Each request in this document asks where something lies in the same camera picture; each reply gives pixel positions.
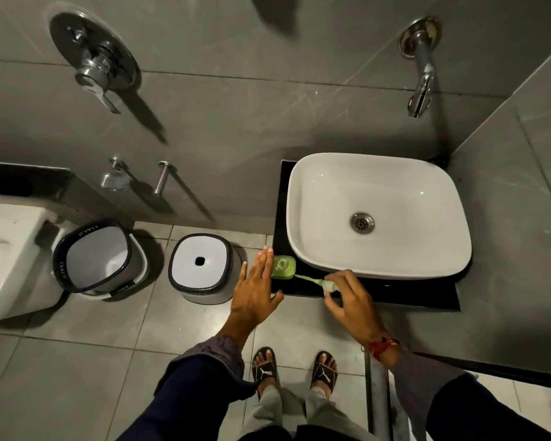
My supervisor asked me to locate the white stool with dark rim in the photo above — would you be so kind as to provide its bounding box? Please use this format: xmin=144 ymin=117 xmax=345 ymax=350
xmin=167 ymin=233 xmax=243 ymax=306

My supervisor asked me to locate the person's right leg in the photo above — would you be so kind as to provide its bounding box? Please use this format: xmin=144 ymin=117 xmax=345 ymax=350
xmin=303 ymin=386 xmax=378 ymax=441

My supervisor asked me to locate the green soap bottle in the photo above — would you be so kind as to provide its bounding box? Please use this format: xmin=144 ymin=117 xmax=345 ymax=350
xmin=271 ymin=255 xmax=297 ymax=281

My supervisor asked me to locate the black left sandal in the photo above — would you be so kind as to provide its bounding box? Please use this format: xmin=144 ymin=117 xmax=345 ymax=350
xmin=251 ymin=346 xmax=279 ymax=401

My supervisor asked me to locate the chrome sink drain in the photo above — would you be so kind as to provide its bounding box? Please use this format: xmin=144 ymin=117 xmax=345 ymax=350
xmin=349 ymin=212 xmax=376 ymax=235

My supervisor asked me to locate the grey bucket with black rim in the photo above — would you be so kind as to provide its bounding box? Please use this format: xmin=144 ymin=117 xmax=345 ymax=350
xmin=52 ymin=218 xmax=149 ymax=301

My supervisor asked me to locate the person's right forearm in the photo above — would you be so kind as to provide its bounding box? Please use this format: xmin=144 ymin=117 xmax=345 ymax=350
xmin=368 ymin=339 xmax=551 ymax=441

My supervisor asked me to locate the white ceramic toilet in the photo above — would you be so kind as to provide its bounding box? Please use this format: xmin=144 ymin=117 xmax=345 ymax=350
xmin=0 ymin=202 xmax=75 ymax=327

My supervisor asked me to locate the person's left leg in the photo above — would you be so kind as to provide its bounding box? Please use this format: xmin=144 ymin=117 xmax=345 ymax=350
xmin=238 ymin=385 xmax=306 ymax=441

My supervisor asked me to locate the chrome wall angle valve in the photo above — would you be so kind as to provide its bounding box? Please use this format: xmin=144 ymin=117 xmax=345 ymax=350
xmin=100 ymin=157 xmax=134 ymax=193

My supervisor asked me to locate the chrome wall peg holder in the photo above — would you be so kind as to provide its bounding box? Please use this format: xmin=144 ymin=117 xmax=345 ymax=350
xmin=153 ymin=160 xmax=178 ymax=197

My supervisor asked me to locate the black sandal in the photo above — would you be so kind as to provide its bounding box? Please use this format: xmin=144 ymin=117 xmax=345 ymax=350
xmin=251 ymin=346 xmax=279 ymax=401
xmin=310 ymin=351 xmax=339 ymax=395

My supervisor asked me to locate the black right sandal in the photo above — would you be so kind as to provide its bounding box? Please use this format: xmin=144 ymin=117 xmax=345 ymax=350
xmin=310 ymin=351 xmax=339 ymax=395

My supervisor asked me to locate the person's leg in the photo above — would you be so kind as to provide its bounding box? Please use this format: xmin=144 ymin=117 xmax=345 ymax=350
xmin=238 ymin=385 xmax=306 ymax=441
xmin=303 ymin=386 xmax=378 ymax=441

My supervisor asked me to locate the person's left forearm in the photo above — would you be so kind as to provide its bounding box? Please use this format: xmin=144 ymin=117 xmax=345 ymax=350
xmin=116 ymin=317 xmax=259 ymax=441

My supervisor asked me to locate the chrome round shower mixer valve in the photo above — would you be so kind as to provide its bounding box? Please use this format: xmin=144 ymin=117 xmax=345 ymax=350
xmin=49 ymin=11 xmax=141 ymax=115

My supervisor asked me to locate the white ceramic sink basin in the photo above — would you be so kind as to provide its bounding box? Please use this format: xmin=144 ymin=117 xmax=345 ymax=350
xmin=286 ymin=153 xmax=473 ymax=281

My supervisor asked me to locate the chrome wall faucet spout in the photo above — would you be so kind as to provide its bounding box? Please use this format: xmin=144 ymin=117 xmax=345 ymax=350
xmin=399 ymin=17 xmax=442 ymax=119

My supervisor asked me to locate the red wrist thread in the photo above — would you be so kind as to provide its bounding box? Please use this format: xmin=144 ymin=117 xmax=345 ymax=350
xmin=360 ymin=337 xmax=401 ymax=361

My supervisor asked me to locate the person's left hand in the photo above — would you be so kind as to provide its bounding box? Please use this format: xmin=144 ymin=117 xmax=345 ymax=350
xmin=231 ymin=247 xmax=285 ymax=335

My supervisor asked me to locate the person's right hand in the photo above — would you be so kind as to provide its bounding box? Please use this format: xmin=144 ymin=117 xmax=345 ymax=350
xmin=324 ymin=269 xmax=392 ymax=349

